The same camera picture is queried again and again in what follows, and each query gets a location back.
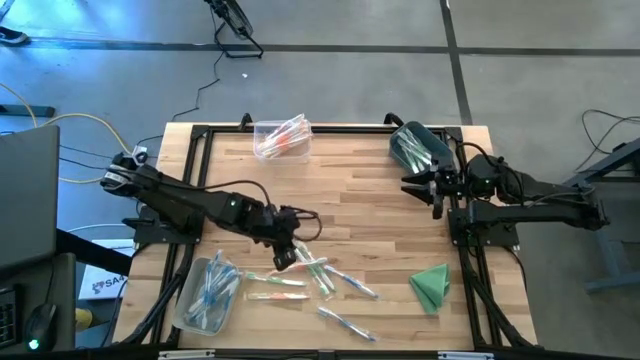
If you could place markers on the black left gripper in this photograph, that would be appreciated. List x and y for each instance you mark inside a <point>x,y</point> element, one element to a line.
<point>270,222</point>

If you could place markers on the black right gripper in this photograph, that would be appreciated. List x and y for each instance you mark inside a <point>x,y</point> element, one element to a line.
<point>447,185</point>

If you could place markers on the green toothbrush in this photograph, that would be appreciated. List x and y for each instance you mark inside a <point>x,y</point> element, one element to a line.
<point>276,279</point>
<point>415,137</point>
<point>322,275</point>
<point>404,150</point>
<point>312,272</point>
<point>417,157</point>

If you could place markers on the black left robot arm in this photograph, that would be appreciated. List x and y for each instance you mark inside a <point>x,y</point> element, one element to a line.
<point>175,200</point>

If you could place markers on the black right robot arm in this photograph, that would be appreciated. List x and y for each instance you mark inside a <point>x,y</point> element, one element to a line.
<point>540,212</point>

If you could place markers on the dark teal plastic bin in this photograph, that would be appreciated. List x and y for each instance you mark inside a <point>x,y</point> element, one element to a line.
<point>442,145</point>

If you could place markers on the clear plastic bin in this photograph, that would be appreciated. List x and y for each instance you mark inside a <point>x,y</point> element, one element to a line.
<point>265,157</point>

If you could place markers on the folded green cloth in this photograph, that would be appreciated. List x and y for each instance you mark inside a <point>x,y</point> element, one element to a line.
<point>432,290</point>

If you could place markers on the grey translucent tray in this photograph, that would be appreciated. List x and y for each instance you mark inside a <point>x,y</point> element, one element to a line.
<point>182,320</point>

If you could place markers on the white printed cardboard box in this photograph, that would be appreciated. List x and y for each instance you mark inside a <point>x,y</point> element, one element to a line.
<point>102,285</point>

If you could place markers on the black desk beam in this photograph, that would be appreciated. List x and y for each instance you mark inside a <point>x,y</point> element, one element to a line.
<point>90,252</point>

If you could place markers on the small yellow object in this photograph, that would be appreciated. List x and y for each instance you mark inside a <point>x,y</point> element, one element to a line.
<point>84,319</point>

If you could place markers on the dark desk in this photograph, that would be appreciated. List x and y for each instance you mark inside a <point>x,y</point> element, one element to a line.
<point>50,280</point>

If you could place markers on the black floor fan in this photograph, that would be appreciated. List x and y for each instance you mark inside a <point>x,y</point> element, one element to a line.
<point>234,17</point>

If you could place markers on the black computer mouse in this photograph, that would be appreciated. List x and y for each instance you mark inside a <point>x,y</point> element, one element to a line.
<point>42,325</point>

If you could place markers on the dark grey monitor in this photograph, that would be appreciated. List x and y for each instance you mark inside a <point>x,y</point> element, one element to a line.
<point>27,200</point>

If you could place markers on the black keyboard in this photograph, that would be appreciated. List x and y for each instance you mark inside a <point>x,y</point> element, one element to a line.
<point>7,320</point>

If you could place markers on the black floor bar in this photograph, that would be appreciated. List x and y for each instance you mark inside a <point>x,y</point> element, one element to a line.
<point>25,111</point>

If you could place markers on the person's shoe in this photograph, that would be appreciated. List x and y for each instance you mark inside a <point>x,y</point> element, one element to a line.
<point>12,37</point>

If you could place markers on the black frame clamp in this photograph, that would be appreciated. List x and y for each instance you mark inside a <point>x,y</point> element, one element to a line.
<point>392,119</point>
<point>245,121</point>

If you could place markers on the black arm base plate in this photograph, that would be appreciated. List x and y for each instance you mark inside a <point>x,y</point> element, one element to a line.
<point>150,235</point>
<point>505,239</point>

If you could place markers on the blue-grey metal table frame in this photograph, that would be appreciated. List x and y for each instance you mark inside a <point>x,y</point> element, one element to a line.
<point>615,282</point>

